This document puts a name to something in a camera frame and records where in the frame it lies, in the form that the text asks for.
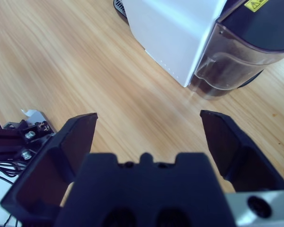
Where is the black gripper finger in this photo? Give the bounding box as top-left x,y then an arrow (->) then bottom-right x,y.
199,109 -> 284,192
0,113 -> 98,227

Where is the white paper tag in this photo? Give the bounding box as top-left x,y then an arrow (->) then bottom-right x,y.
20,108 -> 40,118

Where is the dark clear water tank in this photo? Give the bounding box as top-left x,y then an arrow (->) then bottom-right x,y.
188,0 -> 284,101

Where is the black cable bundle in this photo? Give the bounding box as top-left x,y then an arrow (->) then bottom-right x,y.
0,159 -> 30,184

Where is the dark camera post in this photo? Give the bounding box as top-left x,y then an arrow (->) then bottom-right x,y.
0,120 -> 56,163

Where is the white mount block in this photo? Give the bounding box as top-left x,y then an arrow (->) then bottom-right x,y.
3,109 -> 59,135

